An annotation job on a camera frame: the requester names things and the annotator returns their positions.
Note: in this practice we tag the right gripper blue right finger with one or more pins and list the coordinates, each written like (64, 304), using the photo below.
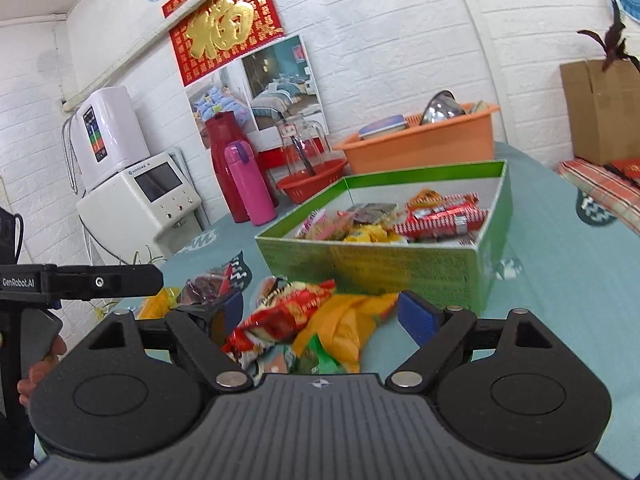
(441, 336)

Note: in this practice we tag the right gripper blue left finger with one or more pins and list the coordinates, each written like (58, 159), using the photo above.
(198, 333)

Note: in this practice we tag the clear snack pack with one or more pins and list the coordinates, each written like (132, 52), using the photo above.
(207, 287)

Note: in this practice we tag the person's left hand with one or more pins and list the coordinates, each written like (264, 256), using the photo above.
(27, 386)

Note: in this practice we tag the green cardboard box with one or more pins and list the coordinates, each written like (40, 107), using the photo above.
(457, 272)

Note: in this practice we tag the red yellow snack bag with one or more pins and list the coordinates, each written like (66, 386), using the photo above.
(278, 317)

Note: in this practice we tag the yellow orange snack bag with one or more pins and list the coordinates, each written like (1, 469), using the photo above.
(344, 324)

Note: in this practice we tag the red white snack bar pack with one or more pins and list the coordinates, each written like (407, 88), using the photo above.
(441, 217)

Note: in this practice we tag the white water dispenser machine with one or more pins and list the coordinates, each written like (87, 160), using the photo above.
(144, 214)

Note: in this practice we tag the red plastic basket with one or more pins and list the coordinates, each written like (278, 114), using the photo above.
(300, 187)

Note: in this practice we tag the pink thermos bottle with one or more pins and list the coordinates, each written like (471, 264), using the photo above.
(251, 185)

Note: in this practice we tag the orange plastic basin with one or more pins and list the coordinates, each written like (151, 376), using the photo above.
(468, 138)

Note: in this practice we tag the dark red thermos jug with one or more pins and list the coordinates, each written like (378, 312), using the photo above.
(222, 130)

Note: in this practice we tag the white water purifier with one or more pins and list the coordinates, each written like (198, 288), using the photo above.
(105, 136)

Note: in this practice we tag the glass pitcher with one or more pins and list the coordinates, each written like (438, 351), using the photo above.
(303, 144)

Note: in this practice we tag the stainless steel bowl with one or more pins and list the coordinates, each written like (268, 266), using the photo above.
(443, 106)

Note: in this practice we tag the plaid bed mat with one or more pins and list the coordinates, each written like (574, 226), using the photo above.
(618, 196)

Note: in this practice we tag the bedroom photo poster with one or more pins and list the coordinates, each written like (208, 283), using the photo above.
(261, 89)

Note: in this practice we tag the red envelope packets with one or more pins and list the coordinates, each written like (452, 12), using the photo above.
(627, 169)

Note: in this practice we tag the brown cardboard box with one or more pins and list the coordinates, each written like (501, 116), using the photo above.
(603, 110)

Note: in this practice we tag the dark red leaf plant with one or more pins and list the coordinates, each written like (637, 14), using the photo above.
(612, 43)

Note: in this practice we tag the red fu wall hanging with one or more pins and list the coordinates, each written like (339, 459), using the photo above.
(219, 31)

